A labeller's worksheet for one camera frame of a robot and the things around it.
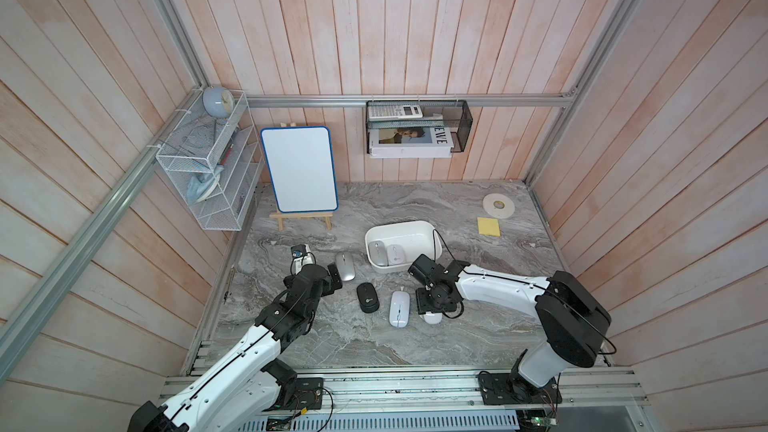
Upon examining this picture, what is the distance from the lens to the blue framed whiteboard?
889 millimetres

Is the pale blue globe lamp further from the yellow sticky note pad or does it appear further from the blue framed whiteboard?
the yellow sticky note pad

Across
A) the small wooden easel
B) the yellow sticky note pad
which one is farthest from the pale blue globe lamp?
the yellow sticky note pad

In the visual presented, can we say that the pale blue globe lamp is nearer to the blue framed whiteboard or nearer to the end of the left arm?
the blue framed whiteboard

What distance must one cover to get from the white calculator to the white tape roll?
18.4 inches
